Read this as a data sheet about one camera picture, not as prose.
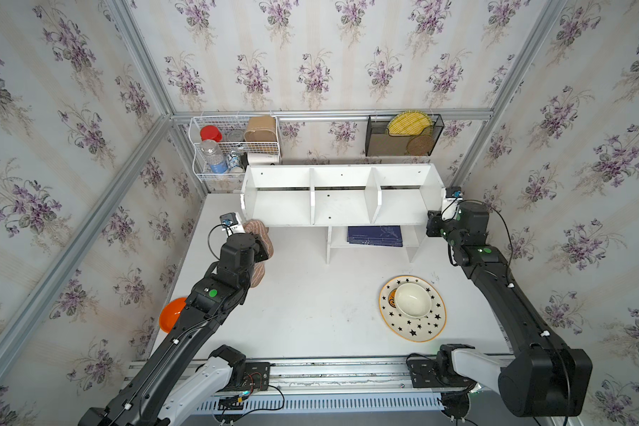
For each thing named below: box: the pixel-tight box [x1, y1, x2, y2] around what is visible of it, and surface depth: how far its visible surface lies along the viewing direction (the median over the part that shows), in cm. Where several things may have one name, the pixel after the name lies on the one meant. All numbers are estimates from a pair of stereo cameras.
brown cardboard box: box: [243, 116, 277, 142], surface depth 90 cm
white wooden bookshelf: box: [240, 163, 447, 264], surface depth 82 cm
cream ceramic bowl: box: [394, 282, 433, 319], surface depth 86 cm
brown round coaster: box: [406, 134, 434, 157], surface depth 100 cm
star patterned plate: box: [378, 275, 448, 343], surface depth 84 cm
